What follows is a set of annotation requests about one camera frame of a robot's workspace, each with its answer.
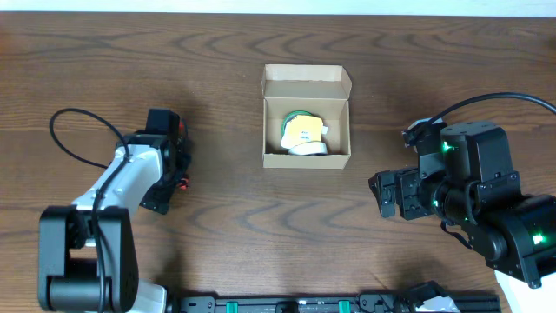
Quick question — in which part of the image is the red cylindrical lighter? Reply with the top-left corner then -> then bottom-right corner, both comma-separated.
177,118 -> 190,190

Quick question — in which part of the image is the white tape roll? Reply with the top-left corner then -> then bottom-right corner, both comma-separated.
288,141 -> 328,156

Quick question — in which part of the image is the green tape roll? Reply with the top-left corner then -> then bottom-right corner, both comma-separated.
281,110 -> 313,135

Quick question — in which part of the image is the brown cardboard box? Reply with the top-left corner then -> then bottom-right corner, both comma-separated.
261,64 -> 352,170

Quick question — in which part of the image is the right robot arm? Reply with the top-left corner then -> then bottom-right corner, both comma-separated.
368,120 -> 555,312

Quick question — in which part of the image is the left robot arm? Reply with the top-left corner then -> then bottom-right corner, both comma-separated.
37,130 -> 190,312

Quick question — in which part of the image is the black mounting rail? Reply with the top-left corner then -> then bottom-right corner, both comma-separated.
164,281 -> 502,313

